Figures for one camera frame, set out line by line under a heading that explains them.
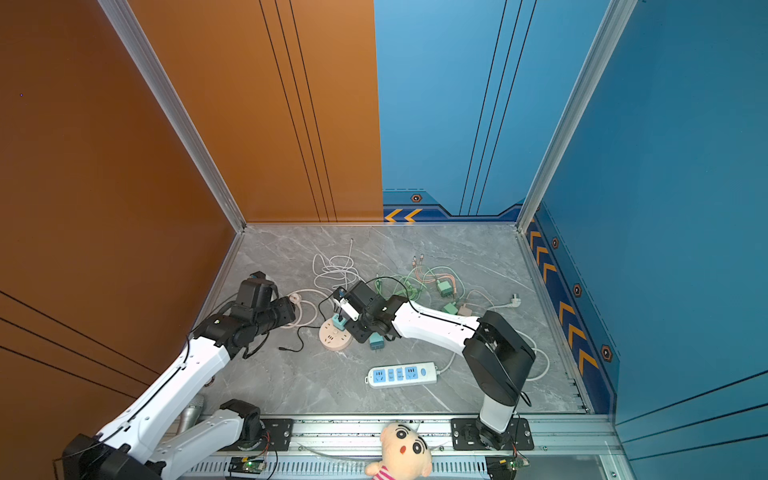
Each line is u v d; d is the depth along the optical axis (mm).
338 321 854
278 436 741
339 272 1052
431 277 1031
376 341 851
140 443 401
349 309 754
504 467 706
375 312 653
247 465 709
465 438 725
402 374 808
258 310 610
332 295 973
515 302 965
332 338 870
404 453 642
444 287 992
